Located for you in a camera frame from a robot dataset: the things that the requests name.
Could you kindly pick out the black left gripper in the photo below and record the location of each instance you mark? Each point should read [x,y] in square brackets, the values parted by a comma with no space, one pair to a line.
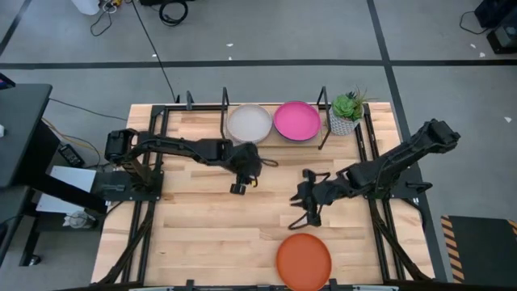
[248,159]

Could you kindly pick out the white bucket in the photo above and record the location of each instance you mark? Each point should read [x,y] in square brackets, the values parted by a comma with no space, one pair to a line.
[85,6]

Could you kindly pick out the orange plate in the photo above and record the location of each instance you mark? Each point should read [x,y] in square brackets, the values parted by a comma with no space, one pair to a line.
[303,262]

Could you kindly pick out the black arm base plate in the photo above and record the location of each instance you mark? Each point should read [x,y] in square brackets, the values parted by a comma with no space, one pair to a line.
[117,188]
[410,184]

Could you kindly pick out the white sheet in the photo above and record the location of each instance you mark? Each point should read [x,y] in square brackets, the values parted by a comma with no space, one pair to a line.
[74,178]

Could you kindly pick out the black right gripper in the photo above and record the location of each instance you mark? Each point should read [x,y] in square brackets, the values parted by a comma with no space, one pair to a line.
[323,193]

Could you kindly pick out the black yellow hazard mat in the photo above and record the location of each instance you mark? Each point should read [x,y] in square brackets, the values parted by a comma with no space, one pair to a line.
[480,250]

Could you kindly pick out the clear plastic bag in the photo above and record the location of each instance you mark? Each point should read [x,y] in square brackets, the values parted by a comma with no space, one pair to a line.
[81,220]

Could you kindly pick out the pale grey-green plate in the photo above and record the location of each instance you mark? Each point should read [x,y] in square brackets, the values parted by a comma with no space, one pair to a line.
[249,123]

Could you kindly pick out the black power brick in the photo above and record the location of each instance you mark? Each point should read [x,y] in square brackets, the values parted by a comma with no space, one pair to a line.
[71,155]

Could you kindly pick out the pink plate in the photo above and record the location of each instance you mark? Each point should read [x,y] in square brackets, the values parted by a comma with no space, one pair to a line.
[297,120]

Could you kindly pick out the green succulent plant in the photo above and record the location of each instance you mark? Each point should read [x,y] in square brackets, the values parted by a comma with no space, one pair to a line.
[345,106]

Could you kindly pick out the black desk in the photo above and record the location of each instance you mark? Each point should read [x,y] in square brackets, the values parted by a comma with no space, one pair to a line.
[22,133]

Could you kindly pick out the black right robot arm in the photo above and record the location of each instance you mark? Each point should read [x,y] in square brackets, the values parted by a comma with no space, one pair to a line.
[396,161]

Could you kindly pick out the white patterned plant pot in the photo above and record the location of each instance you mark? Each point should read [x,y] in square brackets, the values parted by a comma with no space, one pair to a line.
[341,125]

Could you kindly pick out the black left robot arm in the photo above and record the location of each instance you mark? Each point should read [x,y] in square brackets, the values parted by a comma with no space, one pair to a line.
[177,146]

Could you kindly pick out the black equipment case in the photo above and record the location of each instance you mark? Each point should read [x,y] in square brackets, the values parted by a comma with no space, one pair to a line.
[503,36]

